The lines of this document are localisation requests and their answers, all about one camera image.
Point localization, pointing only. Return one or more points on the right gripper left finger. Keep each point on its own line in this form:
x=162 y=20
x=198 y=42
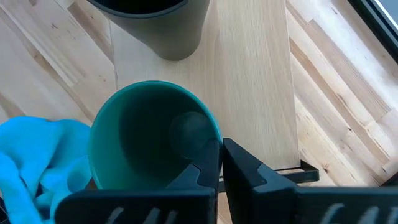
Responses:
x=202 y=177

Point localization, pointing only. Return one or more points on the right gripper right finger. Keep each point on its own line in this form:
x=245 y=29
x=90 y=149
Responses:
x=255 y=196

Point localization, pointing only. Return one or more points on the green plastic cup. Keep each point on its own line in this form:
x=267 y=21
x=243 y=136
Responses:
x=130 y=140

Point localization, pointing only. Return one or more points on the black tumbler cup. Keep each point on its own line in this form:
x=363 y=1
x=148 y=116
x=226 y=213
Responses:
x=161 y=31

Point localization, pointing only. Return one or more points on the wooden shelf black legs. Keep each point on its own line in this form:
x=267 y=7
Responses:
x=248 y=77

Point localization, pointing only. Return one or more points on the blue microfibre cloth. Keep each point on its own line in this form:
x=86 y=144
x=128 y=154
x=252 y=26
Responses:
x=37 y=149

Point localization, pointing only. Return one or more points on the black aluminium table frame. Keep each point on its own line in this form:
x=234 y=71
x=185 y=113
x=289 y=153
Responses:
x=379 y=21

